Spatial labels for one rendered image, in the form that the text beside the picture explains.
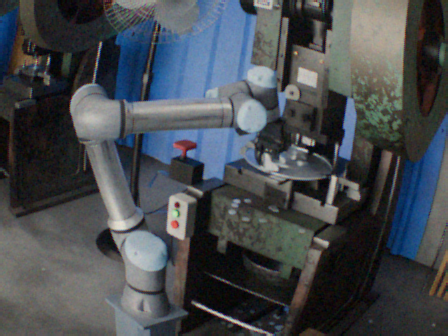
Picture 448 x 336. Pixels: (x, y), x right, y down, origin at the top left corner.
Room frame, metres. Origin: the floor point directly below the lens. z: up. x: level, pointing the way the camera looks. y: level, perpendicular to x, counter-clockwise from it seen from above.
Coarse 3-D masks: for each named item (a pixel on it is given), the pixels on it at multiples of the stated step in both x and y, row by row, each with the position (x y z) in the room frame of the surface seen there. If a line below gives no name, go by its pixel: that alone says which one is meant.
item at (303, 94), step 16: (304, 48) 2.00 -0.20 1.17; (320, 48) 2.01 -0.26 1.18; (304, 64) 2.00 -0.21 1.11; (320, 64) 1.97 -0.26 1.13; (288, 80) 2.03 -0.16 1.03; (304, 80) 1.99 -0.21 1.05; (320, 80) 1.96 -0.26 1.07; (288, 96) 2.01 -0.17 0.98; (304, 96) 1.99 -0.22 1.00; (320, 96) 1.96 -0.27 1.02; (288, 112) 1.97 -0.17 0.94; (304, 112) 1.95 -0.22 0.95; (320, 112) 1.96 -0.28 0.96; (336, 112) 2.04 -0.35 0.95; (304, 128) 1.95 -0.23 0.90; (320, 128) 1.95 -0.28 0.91
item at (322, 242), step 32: (384, 160) 2.13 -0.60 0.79; (384, 192) 2.12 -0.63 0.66; (352, 224) 1.89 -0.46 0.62; (320, 256) 1.67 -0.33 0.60; (352, 256) 1.97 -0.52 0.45; (320, 288) 1.77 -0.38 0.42; (352, 288) 2.14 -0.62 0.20; (288, 320) 1.69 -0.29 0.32; (320, 320) 1.91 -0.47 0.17; (352, 320) 2.11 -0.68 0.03
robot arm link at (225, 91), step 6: (228, 84) 1.67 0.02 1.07; (234, 84) 1.67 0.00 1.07; (240, 84) 1.67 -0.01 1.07; (246, 84) 1.67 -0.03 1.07; (210, 90) 1.66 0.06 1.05; (216, 90) 1.65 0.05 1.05; (222, 90) 1.65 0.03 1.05; (228, 90) 1.63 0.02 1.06; (234, 90) 1.62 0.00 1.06; (240, 90) 1.63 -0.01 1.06; (246, 90) 1.66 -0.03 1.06; (210, 96) 1.64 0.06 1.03; (216, 96) 1.63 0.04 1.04; (222, 96) 1.63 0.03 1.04; (228, 96) 1.60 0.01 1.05; (252, 96) 1.66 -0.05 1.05
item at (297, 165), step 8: (248, 152) 1.98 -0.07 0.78; (288, 152) 2.04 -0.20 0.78; (296, 152) 2.06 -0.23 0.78; (304, 152) 2.07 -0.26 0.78; (248, 160) 1.90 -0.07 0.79; (288, 160) 1.95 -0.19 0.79; (296, 160) 1.96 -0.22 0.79; (304, 160) 1.97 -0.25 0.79; (312, 160) 2.00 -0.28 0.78; (320, 160) 2.02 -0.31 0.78; (280, 168) 1.88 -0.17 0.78; (288, 168) 1.89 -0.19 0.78; (296, 168) 1.90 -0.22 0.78; (304, 168) 1.91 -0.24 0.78; (312, 168) 1.93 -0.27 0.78; (320, 168) 1.94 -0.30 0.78; (328, 168) 1.95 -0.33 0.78; (288, 176) 1.82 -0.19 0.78; (296, 176) 1.83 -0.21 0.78; (304, 176) 1.84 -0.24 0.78; (312, 176) 1.86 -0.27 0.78; (320, 176) 1.87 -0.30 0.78
